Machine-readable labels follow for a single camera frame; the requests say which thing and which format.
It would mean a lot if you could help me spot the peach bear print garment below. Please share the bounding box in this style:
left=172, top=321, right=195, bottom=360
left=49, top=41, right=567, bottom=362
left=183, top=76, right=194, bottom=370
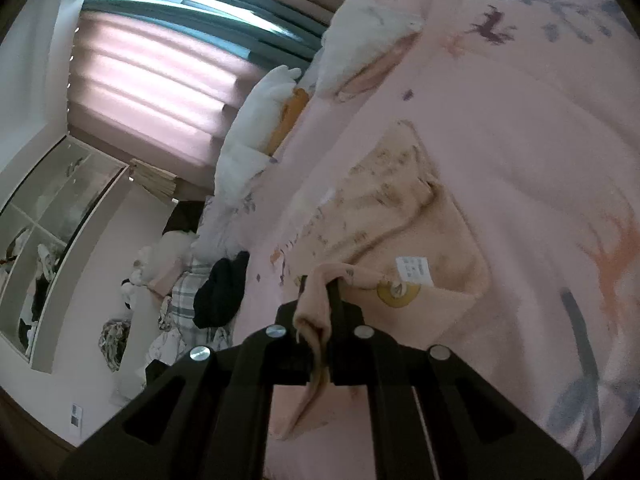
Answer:
left=267, top=119, right=492, bottom=441

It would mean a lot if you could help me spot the plaid grey white garment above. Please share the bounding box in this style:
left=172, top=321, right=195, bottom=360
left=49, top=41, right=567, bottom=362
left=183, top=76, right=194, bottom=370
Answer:
left=145, top=258, right=233, bottom=365

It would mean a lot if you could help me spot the black garment on pile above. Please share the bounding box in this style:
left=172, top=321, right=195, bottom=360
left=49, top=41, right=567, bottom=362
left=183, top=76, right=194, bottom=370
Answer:
left=193, top=252, right=250, bottom=330

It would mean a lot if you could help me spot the patterned bundle on floor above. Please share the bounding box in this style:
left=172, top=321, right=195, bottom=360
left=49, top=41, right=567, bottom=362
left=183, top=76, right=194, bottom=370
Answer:
left=98, top=318, right=131, bottom=373

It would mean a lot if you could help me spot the grey white light garment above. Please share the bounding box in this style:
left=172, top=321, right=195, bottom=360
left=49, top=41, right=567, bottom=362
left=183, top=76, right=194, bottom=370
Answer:
left=191, top=196, right=245, bottom=264

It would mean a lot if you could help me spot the white shelf cabinet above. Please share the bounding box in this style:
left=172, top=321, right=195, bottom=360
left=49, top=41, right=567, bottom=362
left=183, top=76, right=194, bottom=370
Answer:
left=1, top=136, right=130, bottom=373

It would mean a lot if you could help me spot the pink animal print bed sheet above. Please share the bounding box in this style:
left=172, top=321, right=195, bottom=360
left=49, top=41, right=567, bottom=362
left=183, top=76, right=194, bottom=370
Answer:
left=233, top=0, right=639, bottom=479

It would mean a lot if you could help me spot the pink pleated window curtain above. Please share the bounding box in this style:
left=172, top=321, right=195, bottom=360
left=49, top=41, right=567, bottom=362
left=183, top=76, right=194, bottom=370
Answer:
left=68, top=0, right=344, bottom=188

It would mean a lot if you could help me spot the white fluffy pillow pink side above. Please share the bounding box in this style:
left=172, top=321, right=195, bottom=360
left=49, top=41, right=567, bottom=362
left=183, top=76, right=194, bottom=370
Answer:
left=314, top=0, right=424, bottom=98

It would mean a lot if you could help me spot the white wall socket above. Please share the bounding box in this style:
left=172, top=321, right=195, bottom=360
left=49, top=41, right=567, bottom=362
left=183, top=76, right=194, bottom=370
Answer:
left=70, top=403, right=82, bottom=431

